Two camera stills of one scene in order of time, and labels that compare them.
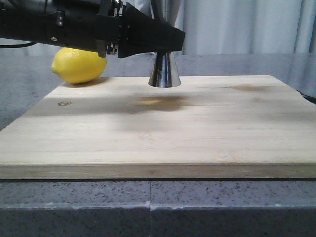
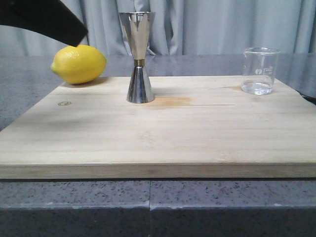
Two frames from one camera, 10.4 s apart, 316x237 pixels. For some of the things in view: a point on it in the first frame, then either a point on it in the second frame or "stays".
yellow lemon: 76,65 stays
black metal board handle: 311,99 stays
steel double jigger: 164,72 to 138,25
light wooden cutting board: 249,127 stays
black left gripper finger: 142,33 to 52,17
